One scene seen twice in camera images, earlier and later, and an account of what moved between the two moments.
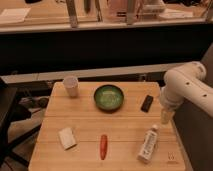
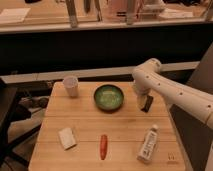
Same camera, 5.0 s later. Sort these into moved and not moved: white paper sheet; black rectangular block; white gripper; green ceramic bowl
Moved: white gripper
Not moved: green ceramic bowl; black rectangular block; white paper sheet
